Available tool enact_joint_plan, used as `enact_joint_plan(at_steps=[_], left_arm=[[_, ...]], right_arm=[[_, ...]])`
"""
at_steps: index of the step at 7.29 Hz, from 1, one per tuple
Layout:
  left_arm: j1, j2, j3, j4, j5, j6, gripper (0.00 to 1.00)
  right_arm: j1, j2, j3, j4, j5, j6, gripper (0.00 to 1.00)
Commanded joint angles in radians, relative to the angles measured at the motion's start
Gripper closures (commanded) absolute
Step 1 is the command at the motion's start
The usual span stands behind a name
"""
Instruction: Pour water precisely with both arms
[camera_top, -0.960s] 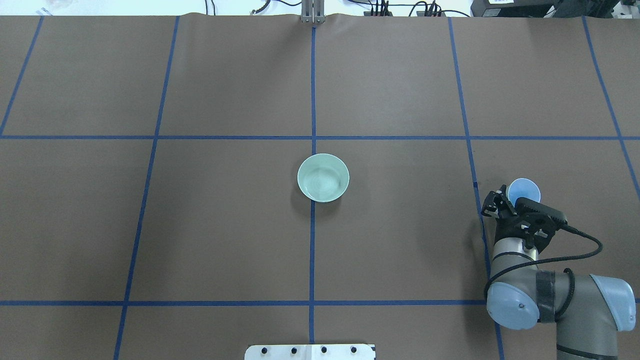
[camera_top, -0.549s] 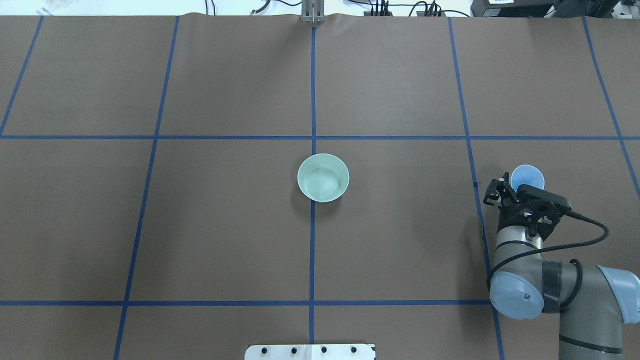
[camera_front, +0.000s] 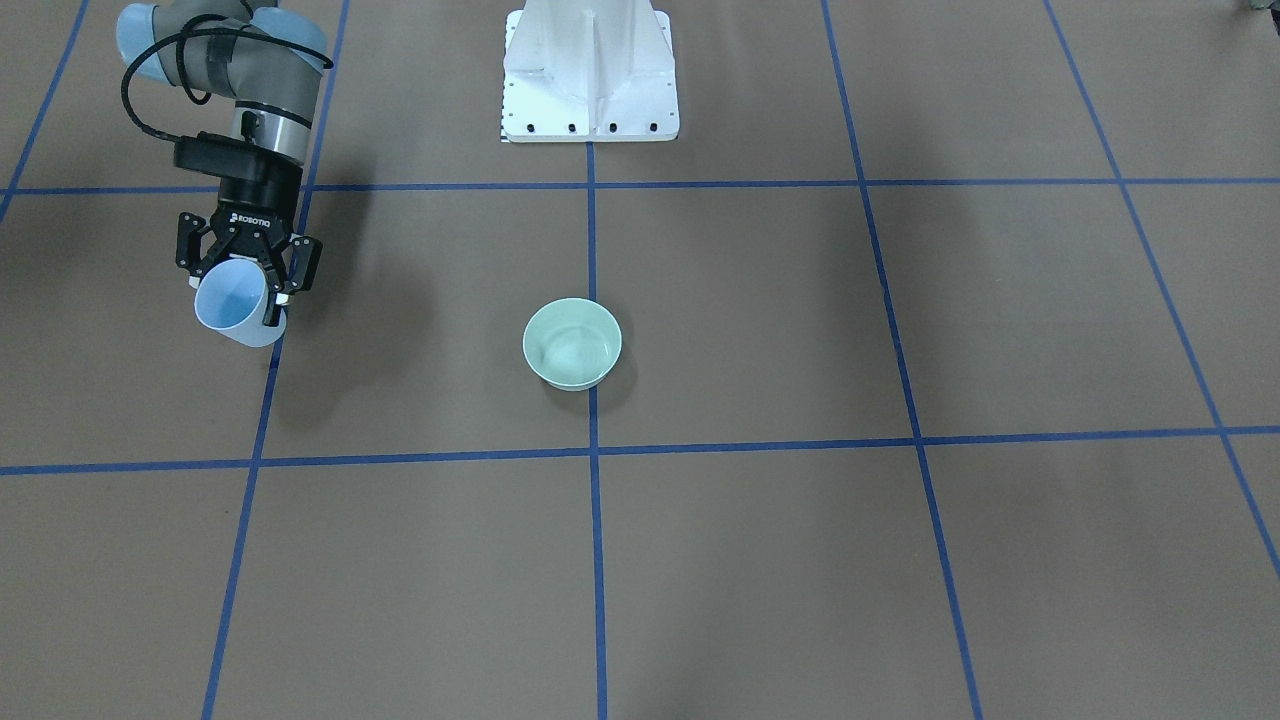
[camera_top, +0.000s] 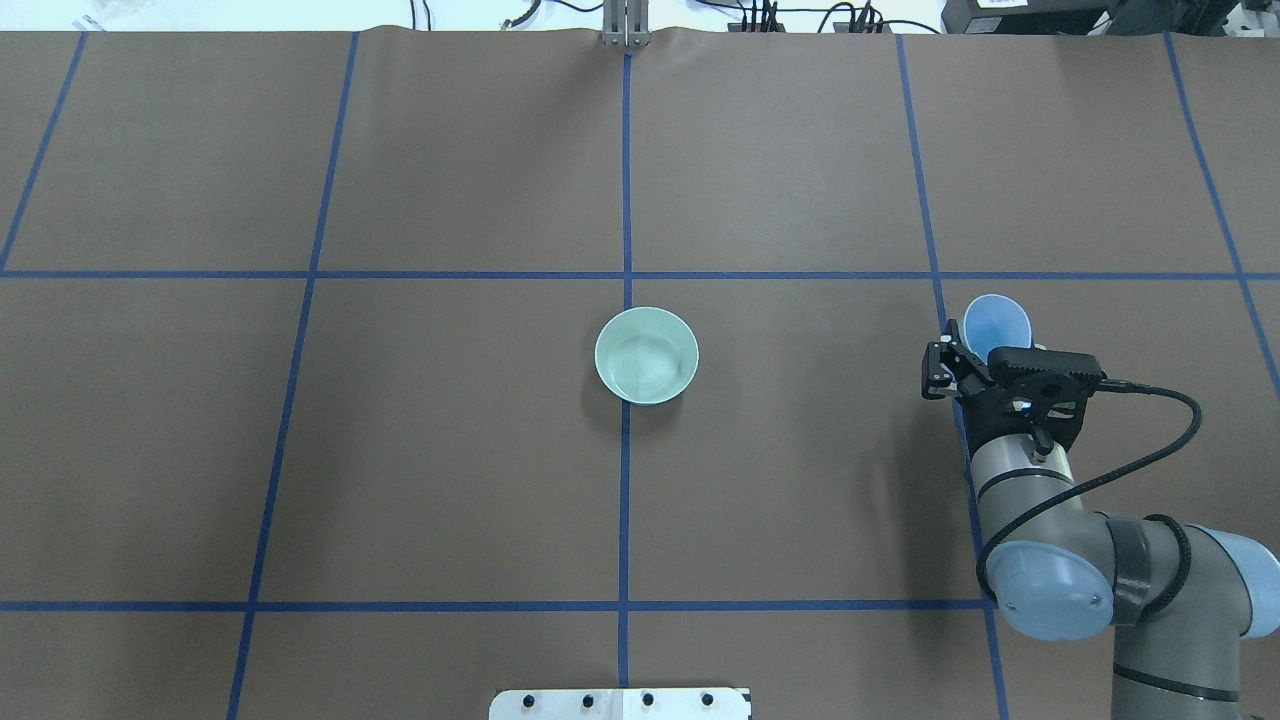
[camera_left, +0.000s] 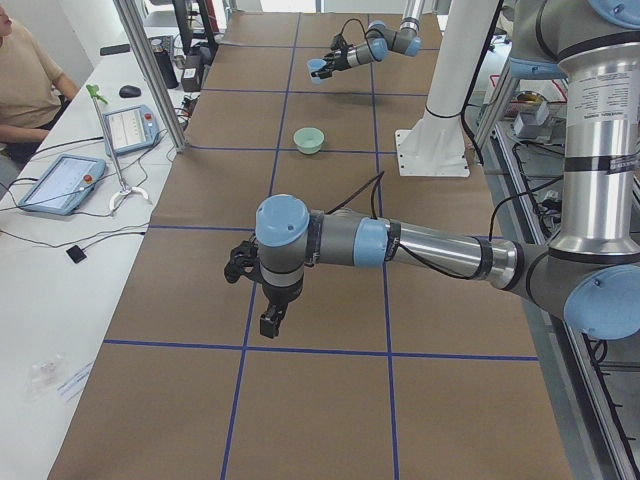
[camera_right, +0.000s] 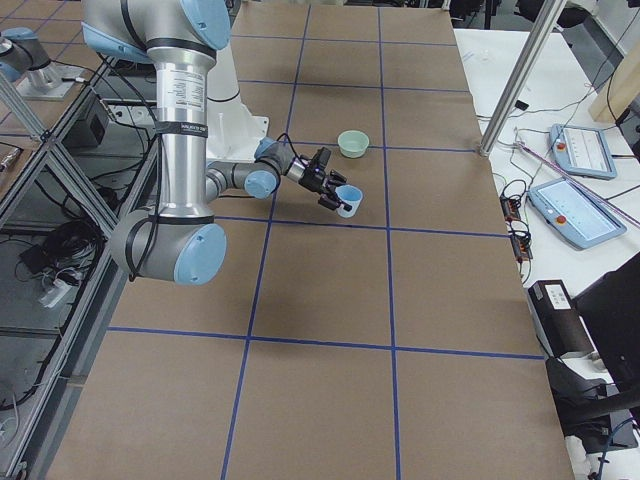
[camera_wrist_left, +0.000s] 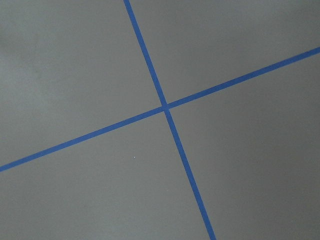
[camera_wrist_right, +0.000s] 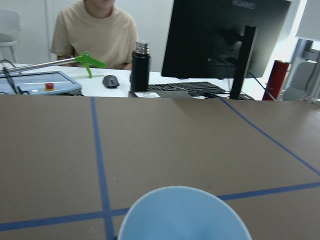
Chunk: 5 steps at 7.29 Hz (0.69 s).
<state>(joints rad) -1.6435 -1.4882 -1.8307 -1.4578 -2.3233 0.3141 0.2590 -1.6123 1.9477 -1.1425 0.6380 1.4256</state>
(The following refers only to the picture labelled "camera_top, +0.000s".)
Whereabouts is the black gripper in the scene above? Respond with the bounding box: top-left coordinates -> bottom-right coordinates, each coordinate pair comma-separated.
922,320 -> 1105,454

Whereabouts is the light blue plastic cup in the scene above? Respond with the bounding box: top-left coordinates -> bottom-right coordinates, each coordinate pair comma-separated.
959,293 -> 1034,363

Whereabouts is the mint green bowl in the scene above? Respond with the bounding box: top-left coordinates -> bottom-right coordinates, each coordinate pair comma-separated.
593,306 -> 701,406

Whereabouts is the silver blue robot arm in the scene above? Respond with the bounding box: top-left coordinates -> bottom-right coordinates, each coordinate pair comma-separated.
922,319 -> 1277,719

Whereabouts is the brown paper table cover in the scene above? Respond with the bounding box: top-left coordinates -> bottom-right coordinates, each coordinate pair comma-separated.
3,28 -> 1277,719

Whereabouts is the aluminium frame post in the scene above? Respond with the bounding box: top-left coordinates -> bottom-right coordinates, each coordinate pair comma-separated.
600,0 -> 652,50

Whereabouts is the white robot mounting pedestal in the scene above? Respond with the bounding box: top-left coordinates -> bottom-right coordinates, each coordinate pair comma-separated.
488,687 -> 753,719

